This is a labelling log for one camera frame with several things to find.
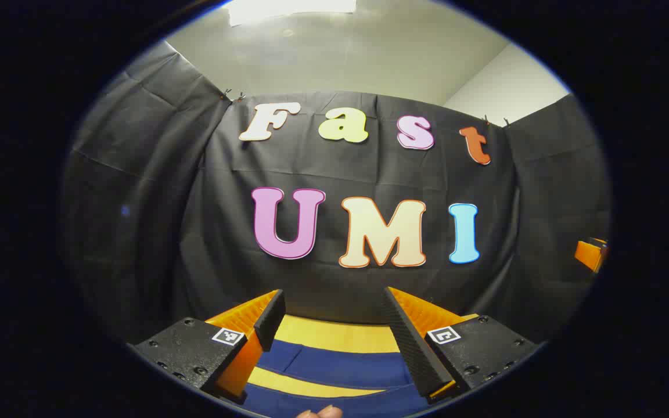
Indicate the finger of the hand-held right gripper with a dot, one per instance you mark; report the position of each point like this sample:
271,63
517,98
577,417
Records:
587,254

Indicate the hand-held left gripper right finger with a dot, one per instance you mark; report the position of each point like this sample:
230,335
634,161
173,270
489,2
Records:
413,342

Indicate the blue denim jeans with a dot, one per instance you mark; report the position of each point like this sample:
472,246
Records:
340,366

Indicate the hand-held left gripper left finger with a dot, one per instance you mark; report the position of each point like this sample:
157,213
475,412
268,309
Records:
270,322

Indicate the ceiling light panel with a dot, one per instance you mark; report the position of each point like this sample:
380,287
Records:
288,8

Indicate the black backdrop cloth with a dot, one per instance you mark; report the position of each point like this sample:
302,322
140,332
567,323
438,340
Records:
166,203

